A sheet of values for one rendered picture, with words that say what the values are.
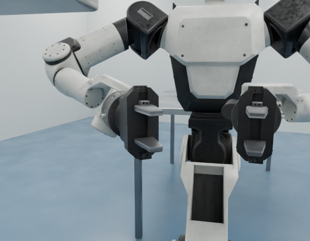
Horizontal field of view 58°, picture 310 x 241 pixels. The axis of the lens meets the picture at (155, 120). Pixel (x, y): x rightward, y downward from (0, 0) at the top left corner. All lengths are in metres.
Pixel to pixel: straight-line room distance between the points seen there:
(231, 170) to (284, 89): 0.28
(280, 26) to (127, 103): 0.53
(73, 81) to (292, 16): 0.59
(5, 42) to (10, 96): 0.80
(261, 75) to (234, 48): 4.30
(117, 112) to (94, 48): 0.37
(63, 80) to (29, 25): 4.38
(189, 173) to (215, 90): 0.24
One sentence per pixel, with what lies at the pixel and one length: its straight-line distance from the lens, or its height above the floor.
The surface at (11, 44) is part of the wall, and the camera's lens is 4.83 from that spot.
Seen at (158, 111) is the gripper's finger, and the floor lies 1.00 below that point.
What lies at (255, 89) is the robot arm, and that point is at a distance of 0.47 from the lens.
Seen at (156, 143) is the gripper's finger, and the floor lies 0.95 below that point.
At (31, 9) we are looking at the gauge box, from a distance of 0.20.
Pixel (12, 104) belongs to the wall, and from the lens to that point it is 4.80.
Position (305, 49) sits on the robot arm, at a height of 1.11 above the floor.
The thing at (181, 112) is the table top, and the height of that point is 0.82.
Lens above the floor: 1.06
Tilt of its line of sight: 11 degrees down
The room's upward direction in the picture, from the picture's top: straight up
